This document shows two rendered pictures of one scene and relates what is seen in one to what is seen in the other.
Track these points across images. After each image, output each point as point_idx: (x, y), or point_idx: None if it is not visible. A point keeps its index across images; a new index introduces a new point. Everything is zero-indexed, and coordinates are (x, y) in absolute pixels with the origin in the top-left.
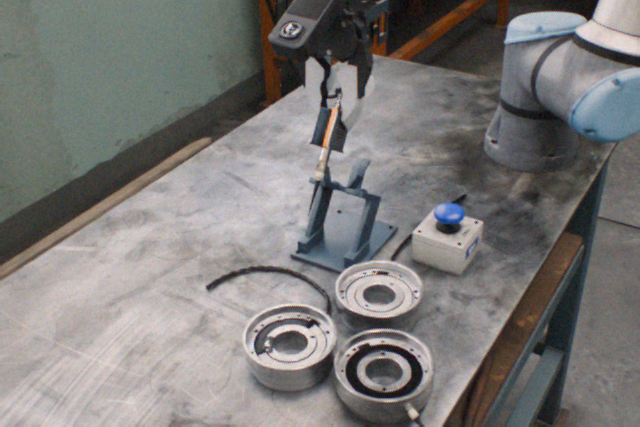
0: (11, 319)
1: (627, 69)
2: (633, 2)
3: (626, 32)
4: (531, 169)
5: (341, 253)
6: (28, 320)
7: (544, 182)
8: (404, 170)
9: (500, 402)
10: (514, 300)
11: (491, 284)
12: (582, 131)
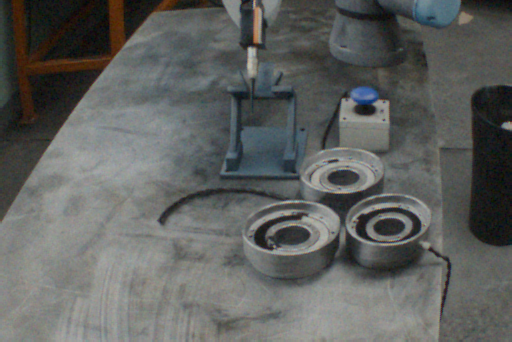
0: (12, 278)
1: None
2: None
3: None
4: (383, 64)
5: (272, 161)
6: (25, 277)
7: (398, 72)
8: None
9: None
10: (436, 156)
11: (414, 151)
12: (425, 19)
